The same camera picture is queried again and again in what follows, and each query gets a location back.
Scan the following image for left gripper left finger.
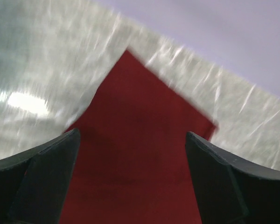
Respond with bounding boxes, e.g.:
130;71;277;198
0;128;80;224

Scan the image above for dark red t-shirt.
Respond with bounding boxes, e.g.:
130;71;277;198
60;51;216;224

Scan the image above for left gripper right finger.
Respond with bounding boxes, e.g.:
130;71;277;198
185;132;280;224

